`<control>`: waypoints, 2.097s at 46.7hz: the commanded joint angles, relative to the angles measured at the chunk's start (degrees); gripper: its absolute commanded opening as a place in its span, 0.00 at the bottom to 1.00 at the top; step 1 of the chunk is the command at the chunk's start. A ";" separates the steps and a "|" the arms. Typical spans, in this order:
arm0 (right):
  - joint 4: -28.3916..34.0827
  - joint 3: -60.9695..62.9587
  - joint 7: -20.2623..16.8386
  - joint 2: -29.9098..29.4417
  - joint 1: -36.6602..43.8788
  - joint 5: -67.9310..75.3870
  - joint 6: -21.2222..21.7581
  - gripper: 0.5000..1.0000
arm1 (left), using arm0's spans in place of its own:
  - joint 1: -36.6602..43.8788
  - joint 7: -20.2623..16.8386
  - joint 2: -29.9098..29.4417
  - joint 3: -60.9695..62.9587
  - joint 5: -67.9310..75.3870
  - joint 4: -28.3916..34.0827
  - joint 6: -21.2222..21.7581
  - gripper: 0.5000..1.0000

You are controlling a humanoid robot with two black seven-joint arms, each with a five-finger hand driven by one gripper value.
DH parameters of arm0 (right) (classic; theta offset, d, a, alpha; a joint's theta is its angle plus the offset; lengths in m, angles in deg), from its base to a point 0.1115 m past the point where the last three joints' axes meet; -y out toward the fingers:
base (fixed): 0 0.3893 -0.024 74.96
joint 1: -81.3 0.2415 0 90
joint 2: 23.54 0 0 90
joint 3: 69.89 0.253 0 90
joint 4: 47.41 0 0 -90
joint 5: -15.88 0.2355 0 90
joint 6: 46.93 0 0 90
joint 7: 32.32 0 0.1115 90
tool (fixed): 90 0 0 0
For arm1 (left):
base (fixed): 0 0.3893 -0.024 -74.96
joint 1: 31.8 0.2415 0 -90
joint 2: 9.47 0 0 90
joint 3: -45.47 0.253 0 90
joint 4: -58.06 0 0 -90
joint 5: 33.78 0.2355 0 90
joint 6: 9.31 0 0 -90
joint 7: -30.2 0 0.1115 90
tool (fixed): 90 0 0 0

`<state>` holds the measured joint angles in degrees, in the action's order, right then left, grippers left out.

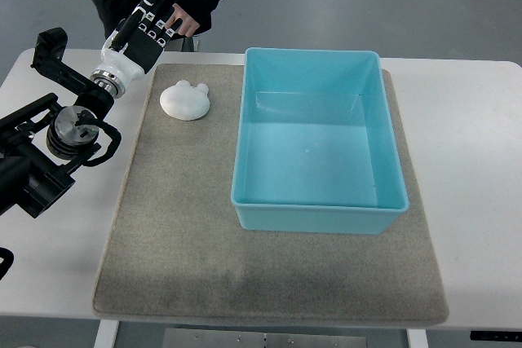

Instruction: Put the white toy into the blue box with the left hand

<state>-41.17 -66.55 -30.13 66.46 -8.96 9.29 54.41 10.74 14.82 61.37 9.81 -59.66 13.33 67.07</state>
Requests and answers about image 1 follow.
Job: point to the person's bare hand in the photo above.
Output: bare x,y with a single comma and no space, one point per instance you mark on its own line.
185,25

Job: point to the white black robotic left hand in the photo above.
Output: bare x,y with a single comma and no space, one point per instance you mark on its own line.
134,46

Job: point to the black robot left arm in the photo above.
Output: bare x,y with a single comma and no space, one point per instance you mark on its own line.
44,143

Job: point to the blue plastic box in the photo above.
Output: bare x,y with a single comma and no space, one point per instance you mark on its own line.
316,147

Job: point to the grey felt mat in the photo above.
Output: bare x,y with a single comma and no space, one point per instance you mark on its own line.
177,252

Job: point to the black object at left edge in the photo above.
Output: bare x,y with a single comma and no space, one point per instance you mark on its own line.
7,259

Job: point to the black table control panel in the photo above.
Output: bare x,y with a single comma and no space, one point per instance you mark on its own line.
508,336

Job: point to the metal table base plate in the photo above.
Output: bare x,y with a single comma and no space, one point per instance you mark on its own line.
183,337

